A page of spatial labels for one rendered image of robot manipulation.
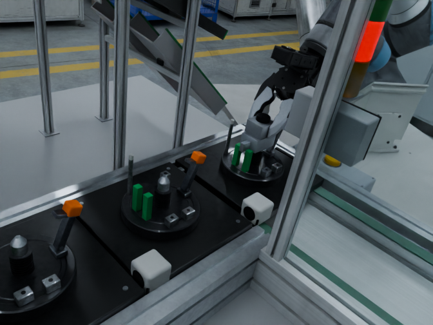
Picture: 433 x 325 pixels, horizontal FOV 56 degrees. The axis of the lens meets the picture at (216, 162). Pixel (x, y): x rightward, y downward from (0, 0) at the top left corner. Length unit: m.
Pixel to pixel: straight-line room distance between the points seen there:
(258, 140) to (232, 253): 0.24
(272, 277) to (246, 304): 0.07
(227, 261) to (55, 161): 0.55
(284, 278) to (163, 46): 0.52
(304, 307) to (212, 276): 0.17
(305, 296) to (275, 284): 0.06
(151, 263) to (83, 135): 0.62
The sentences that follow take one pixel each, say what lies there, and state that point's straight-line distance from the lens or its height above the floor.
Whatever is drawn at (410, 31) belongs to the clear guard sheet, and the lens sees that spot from 0.51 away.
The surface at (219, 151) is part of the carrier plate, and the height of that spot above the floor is 0.97.
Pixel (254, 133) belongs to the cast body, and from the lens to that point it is 0.83.
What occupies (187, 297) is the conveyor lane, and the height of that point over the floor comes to 0.96.
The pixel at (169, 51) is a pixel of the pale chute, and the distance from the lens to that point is 0.91.
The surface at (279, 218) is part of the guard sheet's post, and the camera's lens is 0.67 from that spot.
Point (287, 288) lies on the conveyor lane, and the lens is 0.73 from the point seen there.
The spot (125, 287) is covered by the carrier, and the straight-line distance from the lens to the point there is 0.62.
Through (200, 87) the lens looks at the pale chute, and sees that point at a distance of 0.99.
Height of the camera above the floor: 1.46
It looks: 33 degrees down
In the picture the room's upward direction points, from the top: 10 degrees clockwise
